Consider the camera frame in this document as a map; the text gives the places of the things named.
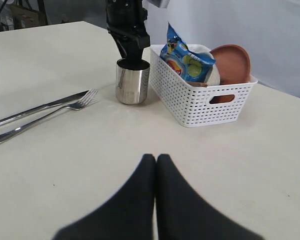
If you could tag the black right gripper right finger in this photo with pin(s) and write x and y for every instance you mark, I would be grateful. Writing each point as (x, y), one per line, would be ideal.
(182, 214)

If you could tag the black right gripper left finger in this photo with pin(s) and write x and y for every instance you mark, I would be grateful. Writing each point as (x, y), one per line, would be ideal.
(127, 215)

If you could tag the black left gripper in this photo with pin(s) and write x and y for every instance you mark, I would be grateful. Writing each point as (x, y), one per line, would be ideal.
(125, 21)

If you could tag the stainless steel cup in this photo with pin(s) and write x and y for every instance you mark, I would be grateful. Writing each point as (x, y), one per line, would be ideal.
(132, 81)

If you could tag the stainless steel fork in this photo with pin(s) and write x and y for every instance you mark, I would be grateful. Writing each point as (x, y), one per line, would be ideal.
(75, 105)

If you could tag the brown round plate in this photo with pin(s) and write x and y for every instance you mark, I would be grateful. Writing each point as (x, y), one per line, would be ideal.
(233, 63)

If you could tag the stainless steel knife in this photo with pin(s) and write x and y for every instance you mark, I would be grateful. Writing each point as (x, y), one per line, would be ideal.
(59, 102)

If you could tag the blue snack bag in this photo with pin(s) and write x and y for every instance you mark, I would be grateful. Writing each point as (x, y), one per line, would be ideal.
(189, 65)

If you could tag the brown wooden chopsticks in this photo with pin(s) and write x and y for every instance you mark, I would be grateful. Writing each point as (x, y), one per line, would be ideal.
(197, 84)

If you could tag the white perforated plastic basket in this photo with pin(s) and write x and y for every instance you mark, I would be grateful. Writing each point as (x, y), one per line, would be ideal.
(196, 106)

